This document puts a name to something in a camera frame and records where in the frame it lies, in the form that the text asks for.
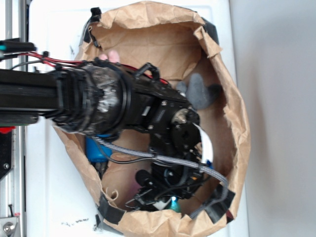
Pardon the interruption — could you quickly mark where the grey plush bunny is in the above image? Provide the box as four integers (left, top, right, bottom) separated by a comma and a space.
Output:
176, 73, 222, 110

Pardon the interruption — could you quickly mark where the aluminium frame rail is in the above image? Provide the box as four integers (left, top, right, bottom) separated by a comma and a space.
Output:
0, 0, 27, 237

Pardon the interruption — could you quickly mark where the pink plush bunny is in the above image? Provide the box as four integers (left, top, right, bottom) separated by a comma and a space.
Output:
98, 50, 120, 63

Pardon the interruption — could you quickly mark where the green ball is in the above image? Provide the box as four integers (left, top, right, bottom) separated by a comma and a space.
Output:
168, 197, 181, 213

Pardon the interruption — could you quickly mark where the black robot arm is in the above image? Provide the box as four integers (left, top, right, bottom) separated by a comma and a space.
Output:
0, 59, 205, 210

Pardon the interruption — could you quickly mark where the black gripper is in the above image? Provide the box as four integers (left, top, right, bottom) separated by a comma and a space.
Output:
125, 145, 212, 211

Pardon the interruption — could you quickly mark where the white ribbon cable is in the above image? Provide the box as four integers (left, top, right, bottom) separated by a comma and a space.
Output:
194, 122, 215, 168

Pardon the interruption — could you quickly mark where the blue plastic bottle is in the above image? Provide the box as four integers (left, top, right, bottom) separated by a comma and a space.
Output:
85, 136, 113, 163

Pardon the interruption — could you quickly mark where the red black cable bundle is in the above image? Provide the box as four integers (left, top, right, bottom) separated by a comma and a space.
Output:
0, 40, 171, 84

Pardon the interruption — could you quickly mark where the grey braided cable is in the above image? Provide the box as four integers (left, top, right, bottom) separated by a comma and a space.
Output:
91, 135, 230, 220

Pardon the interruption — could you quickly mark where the brown paper bag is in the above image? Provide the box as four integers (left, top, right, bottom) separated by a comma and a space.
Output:
56, 1, 251, 237

